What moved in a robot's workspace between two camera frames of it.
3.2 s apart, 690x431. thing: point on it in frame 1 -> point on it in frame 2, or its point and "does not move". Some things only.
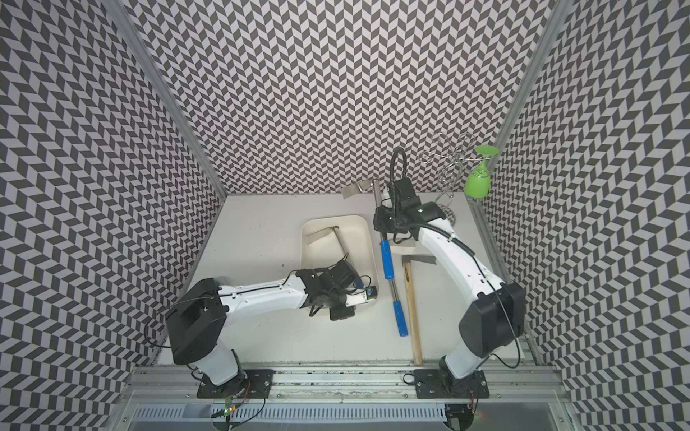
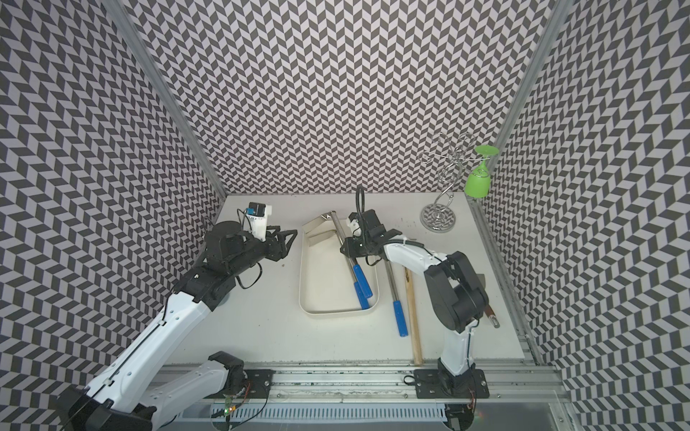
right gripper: [379, 220] -> [349, 249]
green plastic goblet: [478, 180] does not move
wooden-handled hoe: [415, 335] does not move
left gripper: [346, 313] -> [280, 250]
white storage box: [325, 240] does not move
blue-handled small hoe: [389, 275] does not move
